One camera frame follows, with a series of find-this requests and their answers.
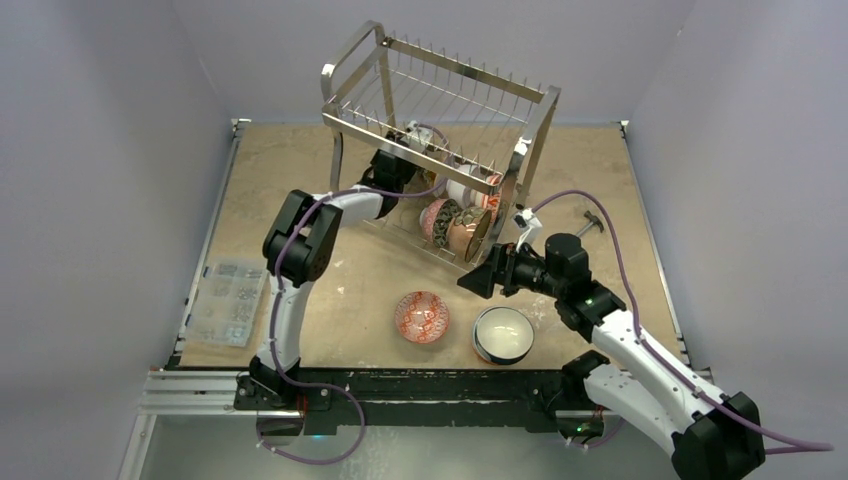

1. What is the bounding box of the aluminium frame rail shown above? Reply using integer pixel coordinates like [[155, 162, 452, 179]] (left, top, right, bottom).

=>
[[135, 368, 723, 419]]

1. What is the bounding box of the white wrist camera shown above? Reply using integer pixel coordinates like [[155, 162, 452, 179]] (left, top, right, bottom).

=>
[[512, 208, 543, 250], [404, 120, 439, 153]]

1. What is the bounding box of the clear plastic screw box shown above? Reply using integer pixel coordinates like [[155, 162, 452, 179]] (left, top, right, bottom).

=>
[[185, 258, 268, 347]]

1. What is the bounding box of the black leaf patterned bowl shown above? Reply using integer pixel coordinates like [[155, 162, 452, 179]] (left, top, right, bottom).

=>
[[419, 198, 461, 248]]

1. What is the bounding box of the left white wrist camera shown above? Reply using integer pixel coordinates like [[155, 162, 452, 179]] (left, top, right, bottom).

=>
[[404, 120, 439, 153]]

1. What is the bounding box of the white blue-rimmed bowl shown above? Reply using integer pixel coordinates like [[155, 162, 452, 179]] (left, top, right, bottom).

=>
[[472, 306, 535, 366]]

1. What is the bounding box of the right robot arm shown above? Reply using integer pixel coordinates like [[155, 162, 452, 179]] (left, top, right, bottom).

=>
[[457, 233, 766, 479]]

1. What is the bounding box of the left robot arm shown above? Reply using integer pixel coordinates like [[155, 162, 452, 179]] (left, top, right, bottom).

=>
[[249, 149, 420, 409]]

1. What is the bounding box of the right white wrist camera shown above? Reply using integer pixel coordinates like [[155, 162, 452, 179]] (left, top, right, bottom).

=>
[[512, 208, 543, 250]]

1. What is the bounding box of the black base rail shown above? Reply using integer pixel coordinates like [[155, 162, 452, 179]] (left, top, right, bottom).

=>
[[234, 364, 618, 441]]

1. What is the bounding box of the brown glazed bowl stack top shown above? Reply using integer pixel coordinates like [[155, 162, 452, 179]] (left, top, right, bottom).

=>
[[448, 206, 493, 263]]

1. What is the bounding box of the small black hammer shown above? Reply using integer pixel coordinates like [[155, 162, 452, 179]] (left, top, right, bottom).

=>
[[575, 210, 605, 238]]

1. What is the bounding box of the steel two-tier dish rack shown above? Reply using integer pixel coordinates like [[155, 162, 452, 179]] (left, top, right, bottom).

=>
[[320, 20, 561, 267]]

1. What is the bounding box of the orange patterned bowl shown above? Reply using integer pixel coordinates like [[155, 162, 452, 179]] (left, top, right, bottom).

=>
[[480, 173, 510, 213]]

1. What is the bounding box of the red geometric patterned bowl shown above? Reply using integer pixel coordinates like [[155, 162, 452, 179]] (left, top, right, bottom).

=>
[[394, 291, 450, 344]]

